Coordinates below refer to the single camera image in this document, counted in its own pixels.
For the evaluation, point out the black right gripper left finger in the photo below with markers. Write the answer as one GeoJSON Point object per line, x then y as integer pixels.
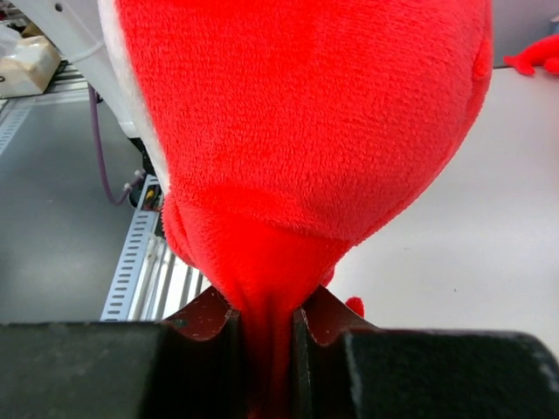
{"type": "Point", "coordinates": [181, 367]}

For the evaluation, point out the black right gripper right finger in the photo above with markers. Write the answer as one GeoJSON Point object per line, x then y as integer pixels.
{"type": "Point", "coordinates": [345, 367]}

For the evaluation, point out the red plush shark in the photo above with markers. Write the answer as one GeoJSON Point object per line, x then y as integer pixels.
{"type": "Point", "coordinates": [285, 133]}

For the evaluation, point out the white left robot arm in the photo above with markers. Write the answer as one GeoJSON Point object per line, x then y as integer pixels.
{"type": "Point", "coordinates": [89, 35]}

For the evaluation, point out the red plush whale back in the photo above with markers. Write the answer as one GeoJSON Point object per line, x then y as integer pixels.
{"type": "Point", "coordinates": [543, 53]}

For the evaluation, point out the aluminium mounting rail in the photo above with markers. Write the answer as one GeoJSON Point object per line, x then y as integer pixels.
{"type": "Point", "coordinates": [165, 283]}

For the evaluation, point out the grey slotted cable duct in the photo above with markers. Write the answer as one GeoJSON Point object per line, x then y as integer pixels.
{"type": "Point", "coordinates": [128, 270]}

